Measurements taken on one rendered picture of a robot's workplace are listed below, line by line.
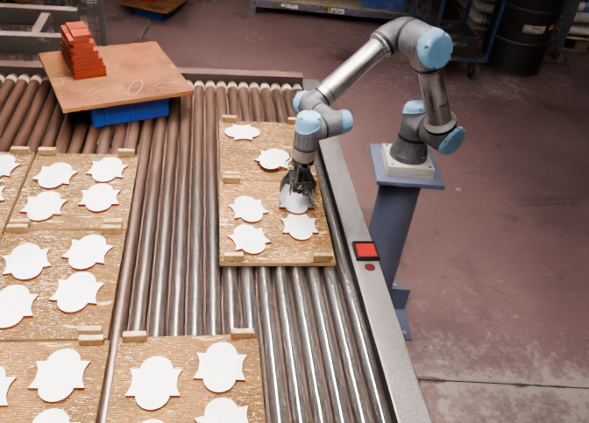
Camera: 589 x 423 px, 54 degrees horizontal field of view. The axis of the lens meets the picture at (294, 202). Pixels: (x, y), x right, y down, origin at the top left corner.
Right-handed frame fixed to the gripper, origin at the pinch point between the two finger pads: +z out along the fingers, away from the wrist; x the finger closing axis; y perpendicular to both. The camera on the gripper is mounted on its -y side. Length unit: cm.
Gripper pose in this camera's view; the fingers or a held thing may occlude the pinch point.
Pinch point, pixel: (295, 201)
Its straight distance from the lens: 196.2
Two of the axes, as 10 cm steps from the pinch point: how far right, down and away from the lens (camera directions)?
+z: -1.1, 7.6, 6.4
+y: 0.9, 6.5, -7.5
